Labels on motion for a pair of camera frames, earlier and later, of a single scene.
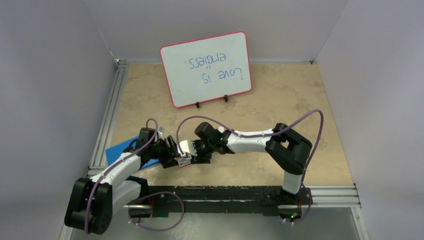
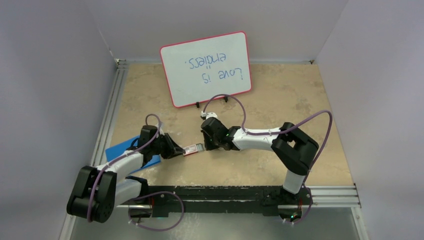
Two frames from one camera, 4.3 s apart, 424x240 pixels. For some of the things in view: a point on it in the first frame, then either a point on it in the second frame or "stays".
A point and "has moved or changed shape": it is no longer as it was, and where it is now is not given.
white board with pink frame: [207, 69] stays
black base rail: [175, 201] stays
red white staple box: [183, 161] has moved or changed shape
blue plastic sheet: [113, 152] stays
